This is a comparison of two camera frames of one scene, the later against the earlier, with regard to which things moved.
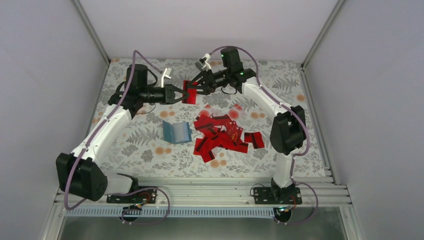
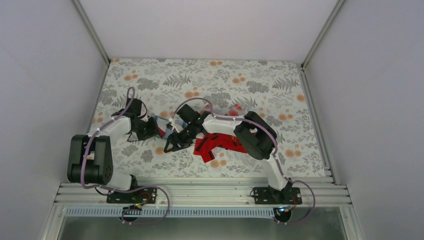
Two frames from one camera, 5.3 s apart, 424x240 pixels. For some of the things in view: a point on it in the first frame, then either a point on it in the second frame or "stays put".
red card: (191, 98) -> (161, 132)
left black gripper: (179, 90) -> (153, 131)
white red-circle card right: (235, 114) stays put
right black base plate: (275, 195) stays put
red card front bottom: (207, 154) stays put
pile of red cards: (218, 131) stays put
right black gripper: (204, 76) -> (176, 146)
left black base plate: (138, 197) stays put
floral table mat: (229, 120) stays put
